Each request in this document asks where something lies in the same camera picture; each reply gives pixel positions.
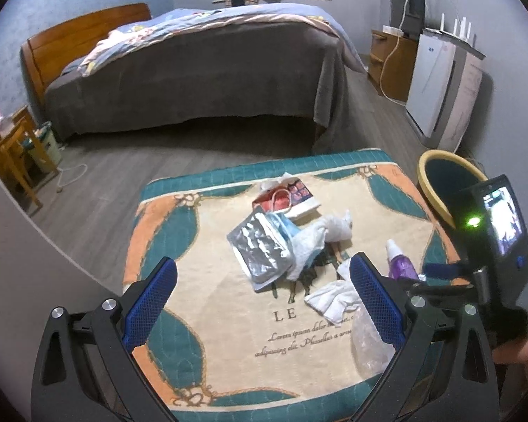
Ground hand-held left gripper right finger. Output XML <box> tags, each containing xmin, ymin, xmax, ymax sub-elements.
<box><xmin>350</xmin><ymin>252</ymin><xmax>500</xmax><ymax>422</ymax></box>

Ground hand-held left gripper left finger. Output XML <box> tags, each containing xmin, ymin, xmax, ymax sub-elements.
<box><xmin>31</xmin><ymin>256</ymin><xmax>179</xmax><ymax>422</ymax></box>

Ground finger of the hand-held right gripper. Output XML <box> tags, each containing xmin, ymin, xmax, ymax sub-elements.
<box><xmin>421</xmin><ymin>261</ymin><xmax>472</xmax><ymax>280</ymax></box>
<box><xmin>407</xmin><ymin>280</ymin><xmax>478</xmax><ymax>295</ymax></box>

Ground purple spray bottle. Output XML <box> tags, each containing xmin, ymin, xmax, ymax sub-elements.
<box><xmin>385</xmin><ymin>238</ymin><xmax>421</xmax><ymax>282</ymax></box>

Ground yellow rimmed green basin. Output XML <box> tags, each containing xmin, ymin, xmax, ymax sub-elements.
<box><xmin>418</xmin><ymin>149</ymin><xmax>489</xmax><ymax>229</ymax></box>

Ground blue face mask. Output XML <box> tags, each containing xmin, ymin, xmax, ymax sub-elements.
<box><xmin>264</xmin><ymin>212</ymin><xmax>302</xmax><ymax>247</ymax></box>

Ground red floral paper box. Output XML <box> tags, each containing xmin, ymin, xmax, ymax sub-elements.
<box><xmin>252</xmin><ymin>172</ymin><xmax>322</xmax><ymax>220</ymax></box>

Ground person's right forearm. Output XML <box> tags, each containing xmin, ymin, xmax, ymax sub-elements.
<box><xmin>493</xmin><ymin>316</ymin><xmax>528</xmax><ymax>365</ymax></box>

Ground clear plastic bag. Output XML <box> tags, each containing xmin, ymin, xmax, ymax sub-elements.
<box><xmin>351</xmin><ymin>312</ymin><xmax>399</xmax><ymax>374</ymax></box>

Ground crumpled white tissue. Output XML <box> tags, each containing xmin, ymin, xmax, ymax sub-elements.
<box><xmin>321</xmin><ymin>211</ymin><xmax>355</xmax><ymax>243</ymax></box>

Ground white plastic bag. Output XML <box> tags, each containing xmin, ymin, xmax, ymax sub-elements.
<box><xmin>286</xmin><ymin>222</ymin><xmax>331</xmax><ymax>282</ymax></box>

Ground silver foil pouch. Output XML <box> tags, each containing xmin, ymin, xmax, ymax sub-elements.
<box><xmin>226</xmin><ymin>210</ymin><xmax>293</xmax><ymax>293</ymax></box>

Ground white air purifier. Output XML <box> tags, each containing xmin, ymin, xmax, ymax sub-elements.
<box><xmin>406</xmin><ymin>27</ymin><xmax>486</xmax><ymax>152</ymax></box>

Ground small green white bin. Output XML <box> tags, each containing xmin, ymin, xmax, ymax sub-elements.
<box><xmin>24</xmin><ymin>121</ymin><xmax>64</xmax><ymax>172</ymax></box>

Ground wooden cabinet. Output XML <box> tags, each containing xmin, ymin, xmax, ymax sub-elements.
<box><xmin>368</xmin><ymin>29</ymin><xmax>419</xmax><ymax>103</ymax></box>

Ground wooden bedside table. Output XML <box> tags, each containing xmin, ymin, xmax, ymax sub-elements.
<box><xmin>0</xmin><ymin>105</ymin><xmax>45</xmax><ymax>216</ymax></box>

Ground white router with antennas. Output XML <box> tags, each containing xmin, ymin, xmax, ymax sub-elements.
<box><xmin>425</xmin><ymin>14</ymin><xmax>476</xmax><ymax>47</ymax></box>

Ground bed with grey cover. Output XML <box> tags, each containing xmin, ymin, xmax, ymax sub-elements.
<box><xmin>21</xmin><ymin>2</ymin><xmax>368</xmax><ymax>150</ymax></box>

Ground black television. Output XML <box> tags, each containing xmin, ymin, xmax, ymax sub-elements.
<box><xmin>389</xmin><ymin>0</ymin><xmax>427</xmax><ymax>38</ymax></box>

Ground wooden headboard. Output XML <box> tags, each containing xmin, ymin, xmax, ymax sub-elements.
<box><xmin>21</xmin><ymin>3</ymin><xmax>152</xmax><ymax>106</ymax></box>

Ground blue printed quilt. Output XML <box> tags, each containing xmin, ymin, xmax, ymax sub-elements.
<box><xmin>78</xmin><ymin>3</ymin><xmax>366</xmax><ymax>77</ymax></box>

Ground white floor cable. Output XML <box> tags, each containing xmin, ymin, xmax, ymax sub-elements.
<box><xmin>55</xmin><ymin>162</ymin><xmax>89</xmax><ymax>192</ymax></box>

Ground white power cable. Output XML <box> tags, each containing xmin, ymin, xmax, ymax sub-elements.
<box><xmin>381</xmin><ymin>0</ymin><xmax>412</xmax><ymax>102</ymax></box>

